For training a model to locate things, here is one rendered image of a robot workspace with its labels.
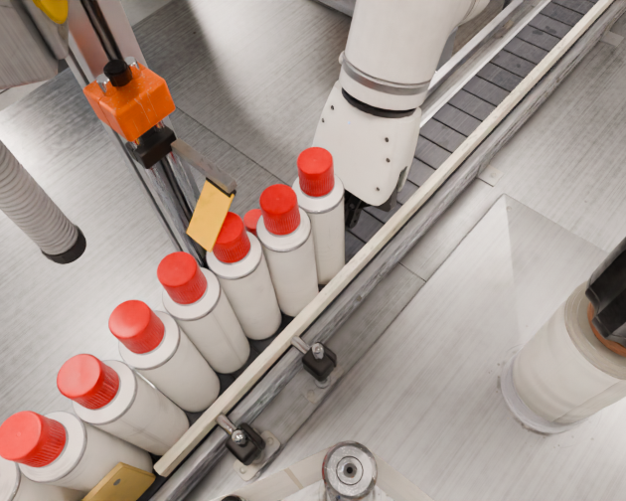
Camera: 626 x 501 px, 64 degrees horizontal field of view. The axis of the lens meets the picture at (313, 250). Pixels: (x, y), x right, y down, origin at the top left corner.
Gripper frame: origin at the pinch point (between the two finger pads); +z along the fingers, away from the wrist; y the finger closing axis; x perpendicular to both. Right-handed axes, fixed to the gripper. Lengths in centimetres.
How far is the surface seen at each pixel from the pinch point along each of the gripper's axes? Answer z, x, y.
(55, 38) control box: -27.0, -30.7, 0.7
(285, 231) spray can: -7.1, -14.1, 2.2
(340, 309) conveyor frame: 8.7, -4.9, 5.6
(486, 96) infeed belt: -5.4, 33.1, -0.1
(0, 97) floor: 88, 34, -191
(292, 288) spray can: 2.3, -11.6, 2.6
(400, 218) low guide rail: 0.8, 5.8, 4.4
